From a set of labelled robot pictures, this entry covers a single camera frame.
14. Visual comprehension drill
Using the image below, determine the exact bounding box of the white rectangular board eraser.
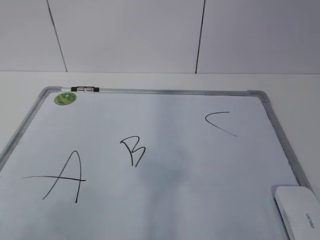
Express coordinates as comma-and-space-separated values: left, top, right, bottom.
274, 185, 320, 240

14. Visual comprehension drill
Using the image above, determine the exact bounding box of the black and silver marker clip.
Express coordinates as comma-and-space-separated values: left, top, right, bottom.
70, 86, 100, 93

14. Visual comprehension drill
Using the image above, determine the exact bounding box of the white board with grey frame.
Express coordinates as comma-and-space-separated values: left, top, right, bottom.
0, 87, 320, 240

